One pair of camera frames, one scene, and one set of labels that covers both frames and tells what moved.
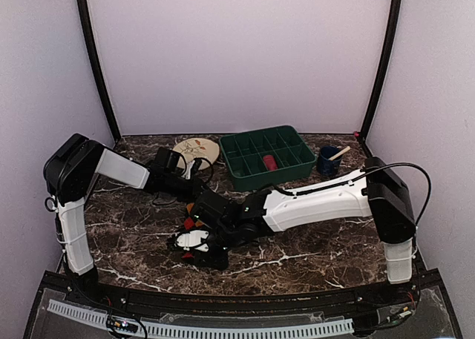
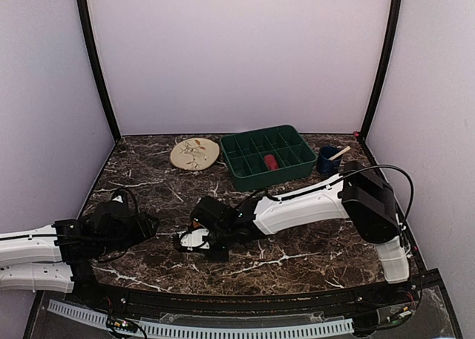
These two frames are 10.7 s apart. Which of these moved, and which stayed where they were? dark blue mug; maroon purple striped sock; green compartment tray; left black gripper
Moved: left black gripper
Stayed: green compartment tray; maroon purple striped sock; dark blue mug
